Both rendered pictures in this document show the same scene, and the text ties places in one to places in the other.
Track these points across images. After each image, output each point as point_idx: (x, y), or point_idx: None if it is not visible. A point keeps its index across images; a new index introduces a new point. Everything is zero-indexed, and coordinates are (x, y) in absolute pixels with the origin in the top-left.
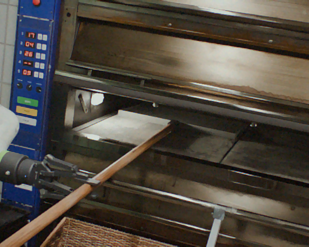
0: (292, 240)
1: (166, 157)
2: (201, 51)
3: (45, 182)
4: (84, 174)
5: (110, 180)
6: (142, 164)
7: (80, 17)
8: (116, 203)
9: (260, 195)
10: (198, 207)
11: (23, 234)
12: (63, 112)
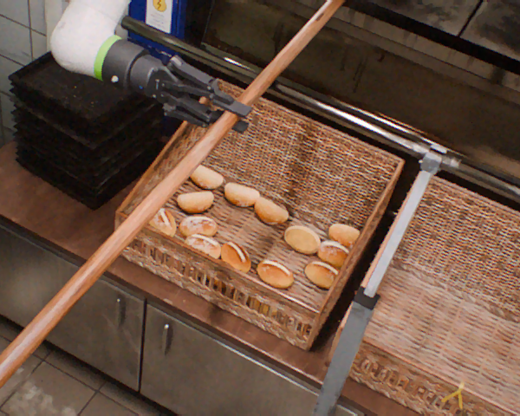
0: None
1: (373, 20)
2: None
3: (171, 98)
4: (228, 96)
5: (273, 85)
6: (334, 23)
7: None
8: (292, 73)
9: (513, 101)
10: (400, 148)
11: (121, 242)
12: None
